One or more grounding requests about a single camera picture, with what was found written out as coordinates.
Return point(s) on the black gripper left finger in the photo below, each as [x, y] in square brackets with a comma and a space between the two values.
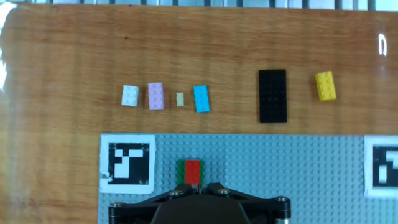
[130, 213]

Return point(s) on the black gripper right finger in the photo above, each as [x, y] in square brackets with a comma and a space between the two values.
[267, 211]

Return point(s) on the red Lego brick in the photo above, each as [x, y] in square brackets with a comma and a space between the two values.
[192, 171]

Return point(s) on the yellow Lego brick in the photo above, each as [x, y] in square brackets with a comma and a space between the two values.
[325, 86]

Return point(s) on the grey Lego baseplate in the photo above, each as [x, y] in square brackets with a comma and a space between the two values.
[280, 171]

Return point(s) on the green Lego brick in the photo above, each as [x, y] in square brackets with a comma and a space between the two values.
[180, 171]

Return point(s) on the black Lego plate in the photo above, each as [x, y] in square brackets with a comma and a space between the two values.
[272, 96]

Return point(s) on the white Lego brick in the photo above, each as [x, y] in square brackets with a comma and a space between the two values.
[130, 96]

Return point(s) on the pink Lego brick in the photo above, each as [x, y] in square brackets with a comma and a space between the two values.
[155, 96]

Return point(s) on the small beige Lego brick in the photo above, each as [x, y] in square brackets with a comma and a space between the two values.
[180, 99]

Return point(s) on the cyan Lego brick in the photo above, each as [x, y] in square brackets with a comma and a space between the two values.
[201, 98]

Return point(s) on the black white fiducial marker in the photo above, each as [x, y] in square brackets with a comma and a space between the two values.
[382, 166]
[127, 164]

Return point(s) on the wood pattern table mat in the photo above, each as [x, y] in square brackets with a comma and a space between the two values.
[199, 37]

